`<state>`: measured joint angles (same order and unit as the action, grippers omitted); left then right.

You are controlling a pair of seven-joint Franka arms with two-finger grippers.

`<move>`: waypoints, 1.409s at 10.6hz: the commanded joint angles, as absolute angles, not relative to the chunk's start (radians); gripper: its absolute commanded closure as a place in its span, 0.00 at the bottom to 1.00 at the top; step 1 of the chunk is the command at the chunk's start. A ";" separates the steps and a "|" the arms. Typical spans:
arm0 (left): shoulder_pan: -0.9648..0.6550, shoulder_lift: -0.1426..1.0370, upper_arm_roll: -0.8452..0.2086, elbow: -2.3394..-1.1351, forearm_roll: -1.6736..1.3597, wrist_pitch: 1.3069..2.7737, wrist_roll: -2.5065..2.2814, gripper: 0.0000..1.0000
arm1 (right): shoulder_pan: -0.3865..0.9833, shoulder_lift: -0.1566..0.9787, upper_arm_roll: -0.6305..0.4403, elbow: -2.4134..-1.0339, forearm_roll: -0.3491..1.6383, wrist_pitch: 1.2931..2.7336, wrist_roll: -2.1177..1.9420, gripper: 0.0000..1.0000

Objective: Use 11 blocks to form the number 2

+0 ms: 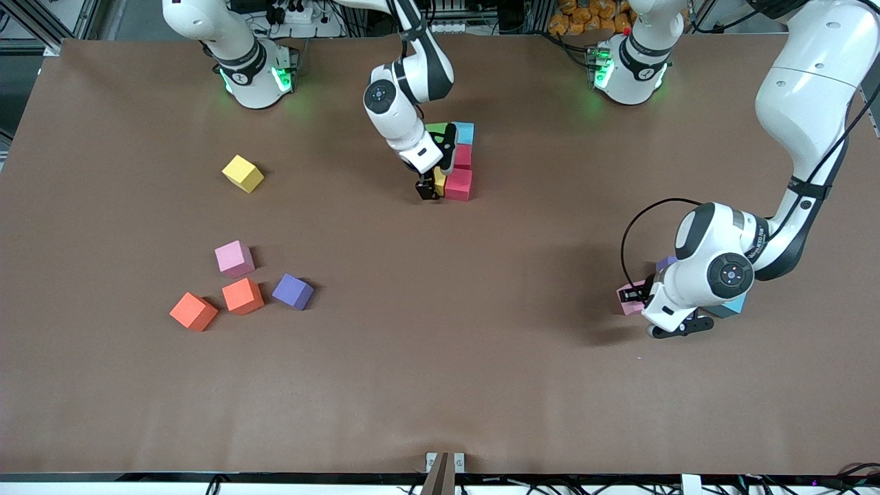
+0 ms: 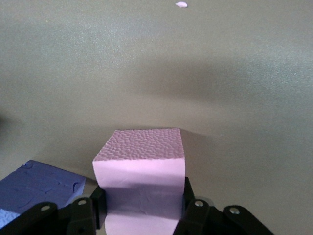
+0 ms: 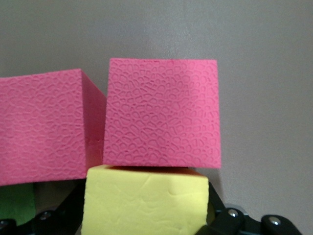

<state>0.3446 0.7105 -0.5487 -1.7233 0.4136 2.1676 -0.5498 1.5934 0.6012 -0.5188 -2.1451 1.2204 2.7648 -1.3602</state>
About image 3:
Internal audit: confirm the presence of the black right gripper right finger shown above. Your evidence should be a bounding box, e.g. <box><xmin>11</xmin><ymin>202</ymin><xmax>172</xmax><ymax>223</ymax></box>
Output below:
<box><xmin>195</xmin><ymin>183</ymin><xmax>302</xmax><ymax>235</ymax></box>

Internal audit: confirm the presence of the green foam cube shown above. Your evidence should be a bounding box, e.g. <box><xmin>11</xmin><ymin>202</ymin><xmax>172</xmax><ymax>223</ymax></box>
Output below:
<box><xmin>0</xmin><ymin>182</ymin><xmax>38</xmax><ymax>226</ymax></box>

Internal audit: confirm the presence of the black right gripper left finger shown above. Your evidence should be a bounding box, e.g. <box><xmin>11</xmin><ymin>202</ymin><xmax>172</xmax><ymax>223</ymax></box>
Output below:
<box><xmin>0</xmin><ymin>185</ymin><xmax>86</xmax><ymax>235</ymax></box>

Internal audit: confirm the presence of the red foam cube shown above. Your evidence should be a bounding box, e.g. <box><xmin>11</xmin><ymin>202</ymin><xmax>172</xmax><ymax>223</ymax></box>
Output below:
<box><xmin>0</xmin><ymin>68</ymin><xmax>108</xmax><ymax>187</ymax></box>
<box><xmin>102</xmin><ymin>58</ymin><xmax>223</xmax><ymax>170</ymax></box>

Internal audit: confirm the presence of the yellow foam cube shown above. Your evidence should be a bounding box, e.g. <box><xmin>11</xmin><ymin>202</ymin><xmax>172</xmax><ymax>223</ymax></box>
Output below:
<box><xmin>80</xmin><ymin>164</ymin><xmax>210</xmax><ymax>235</ymax></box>

